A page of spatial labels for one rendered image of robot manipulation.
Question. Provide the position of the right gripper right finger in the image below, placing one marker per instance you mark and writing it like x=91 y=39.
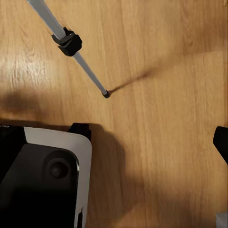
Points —
x=220 y=141

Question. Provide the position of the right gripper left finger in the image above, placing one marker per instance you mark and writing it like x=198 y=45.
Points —
x=11 y=142

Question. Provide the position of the camera tripod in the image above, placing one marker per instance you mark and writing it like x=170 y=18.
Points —
x=69 y=42

